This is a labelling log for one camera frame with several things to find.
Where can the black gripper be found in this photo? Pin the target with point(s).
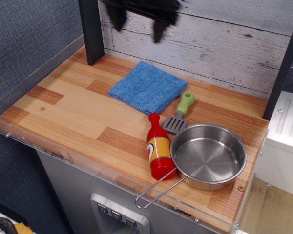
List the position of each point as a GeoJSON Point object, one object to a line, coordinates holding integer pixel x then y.
{"type": "Point", "coordinates": [163, 12]}

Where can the stainless steel pan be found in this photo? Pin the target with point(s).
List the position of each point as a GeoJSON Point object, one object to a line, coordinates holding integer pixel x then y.
{"type": "Point", "coordinates": [207, 157]}

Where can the dark left upright post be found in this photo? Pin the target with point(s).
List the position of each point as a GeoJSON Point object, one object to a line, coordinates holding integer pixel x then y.
{"type": "Point", "coordinates": [91, 24]}

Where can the blue folded cloth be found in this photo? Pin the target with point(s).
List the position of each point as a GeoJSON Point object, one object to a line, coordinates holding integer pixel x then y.
{"type": "Point", "coordinates": [148, 89]}

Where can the dark right upright post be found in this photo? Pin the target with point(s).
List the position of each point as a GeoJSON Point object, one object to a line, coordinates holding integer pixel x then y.
{"type": "Point", "coordinates": [279, 82]}

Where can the dark upright post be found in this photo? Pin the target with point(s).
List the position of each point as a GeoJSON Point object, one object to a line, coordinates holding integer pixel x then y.
{"type": "Point", "coordinates": [91, 24]}
{"type": "Point", "coordinates": [279, 82]}

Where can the green handled grey spatula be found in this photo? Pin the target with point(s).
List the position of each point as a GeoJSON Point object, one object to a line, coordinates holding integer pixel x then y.
{"type": "Point", "coordinates": [175, 124]}

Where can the white ribbed side shelf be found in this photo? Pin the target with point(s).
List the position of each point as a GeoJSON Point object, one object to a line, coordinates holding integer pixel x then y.
{"type": "Point", "coordinates": [274, 165]}

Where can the red toy sauce bottle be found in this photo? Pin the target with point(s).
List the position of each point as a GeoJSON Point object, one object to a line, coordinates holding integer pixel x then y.
{"type": "Point", "coordinates": [158, 146]}

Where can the grey cabinet with button panel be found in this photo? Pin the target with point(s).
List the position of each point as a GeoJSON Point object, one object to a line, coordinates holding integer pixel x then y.
{"type": "Point", "coordinates": [94, 205]}

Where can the clear acrylic table guard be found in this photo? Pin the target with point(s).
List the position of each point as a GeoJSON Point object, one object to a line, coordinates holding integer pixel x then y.
{"type": "Point", "coordinates": [24, 183]}

